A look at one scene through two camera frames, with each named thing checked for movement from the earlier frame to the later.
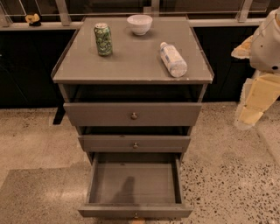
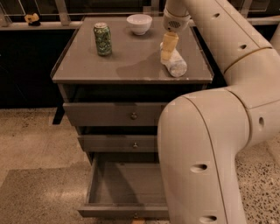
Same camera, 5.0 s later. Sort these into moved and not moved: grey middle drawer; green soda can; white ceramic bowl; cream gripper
Moved: cream gripper
Not moved: grey middle drawer; green soda can; white ceramic bowl
